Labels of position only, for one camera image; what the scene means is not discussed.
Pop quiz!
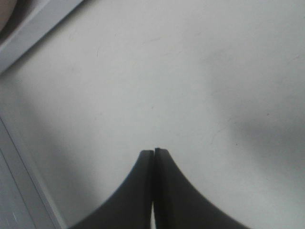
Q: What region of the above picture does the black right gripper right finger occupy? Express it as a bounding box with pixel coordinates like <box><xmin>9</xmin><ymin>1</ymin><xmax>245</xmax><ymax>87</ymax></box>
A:
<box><xmin>152</xmin><ymin>148</ymin><xmax>243</xmax><ymax>229</ymax></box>

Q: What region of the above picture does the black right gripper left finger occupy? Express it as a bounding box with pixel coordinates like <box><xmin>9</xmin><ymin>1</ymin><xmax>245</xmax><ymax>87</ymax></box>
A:
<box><xmin>72</xmin><ymin>150</ymin><xmax>154</xmax><ymax>229</ymax></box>

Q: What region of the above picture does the white microwave oven body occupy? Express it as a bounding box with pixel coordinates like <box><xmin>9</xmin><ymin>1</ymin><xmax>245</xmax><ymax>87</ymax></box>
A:
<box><xmin>0</xmin><ymin>0</ymin><xmax>82</xmax><ymax>73</ymax></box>

